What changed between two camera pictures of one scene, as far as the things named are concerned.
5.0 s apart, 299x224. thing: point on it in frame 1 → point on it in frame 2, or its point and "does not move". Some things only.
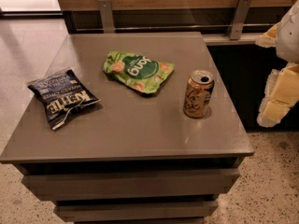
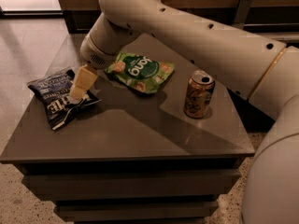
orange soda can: x=198 y=93 does not move
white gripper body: x=290 y=36 → x=94 y=56
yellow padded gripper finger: x=281 y=94 → x=83 y=81
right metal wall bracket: x=239 y=17 does not move
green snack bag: x=143 y=75 does not move
